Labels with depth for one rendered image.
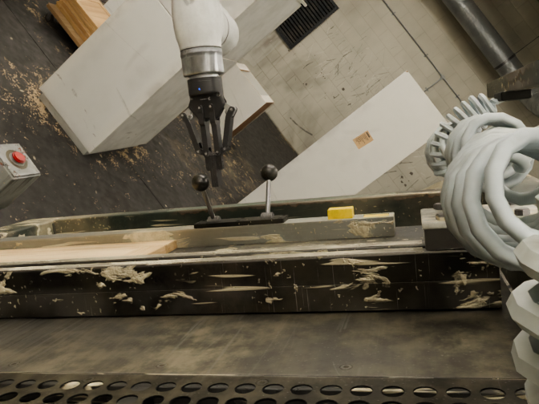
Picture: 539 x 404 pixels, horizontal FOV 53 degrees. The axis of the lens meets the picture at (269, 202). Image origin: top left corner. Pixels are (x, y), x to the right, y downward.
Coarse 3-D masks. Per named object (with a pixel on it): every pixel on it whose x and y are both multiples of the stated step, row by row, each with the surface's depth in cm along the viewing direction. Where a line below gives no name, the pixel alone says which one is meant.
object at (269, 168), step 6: (264, 168) 117; (270, 168) 116; (276, 168) 117; (264, 174) 116; (270, 174) 116; (276, 174) 117; (270, 180) 117; (270, 186) 117; (270, 192) 116; (264, 216) 113; (270, 216) 113
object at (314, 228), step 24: (360, 216) 108; (384, 216) 106; (0, 240) 130; (24, 240) 128; (48, 240) 126; (72, 240) 124; (96, 240) 123; (120, 240) 121; (144, 240) 119; (192, 240) 117; (216, 240) 115; (240, 240) 114; (264, 240) 112; (288, 240) 111
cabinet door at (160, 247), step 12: (168, 240) 117; (0, 252) 125; (12, 252) 124; (24, 252) 122; (36, 252) 120; (48, 252) 119; (60, 252) 118; (72, 252) 117; (84, 252) 115; (96, 252) 114; (108, 252) 112; (120, 252) 111; (132, 252) 108; (144, 252) 106; (156, 252) 108
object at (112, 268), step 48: (480, 96) 59; (528, 96) 56; (432, 144) 61; (432, 240) 62; (0, 288) 77; (48, 288) 75; (96, 288) 73; (144, 288) 72; (192, 288) 70; (240, 288) 68; (288, 288) 66; (336, 288) 65; (384, 288) 63; (432, 288) 62; (480, 288) 61
